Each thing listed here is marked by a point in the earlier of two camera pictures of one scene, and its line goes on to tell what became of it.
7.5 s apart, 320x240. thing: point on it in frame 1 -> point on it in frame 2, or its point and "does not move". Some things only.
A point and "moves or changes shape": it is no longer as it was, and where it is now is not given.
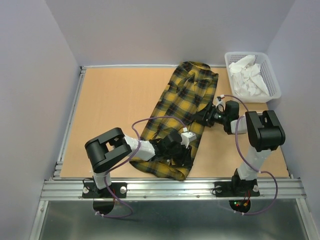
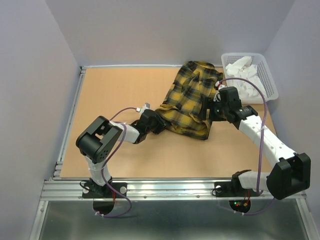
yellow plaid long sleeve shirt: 191,88 moves or changes shape
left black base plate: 115,190 does not move
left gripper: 185,160 -> 161,125
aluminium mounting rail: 169,189 does not move
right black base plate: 236,188 does not move
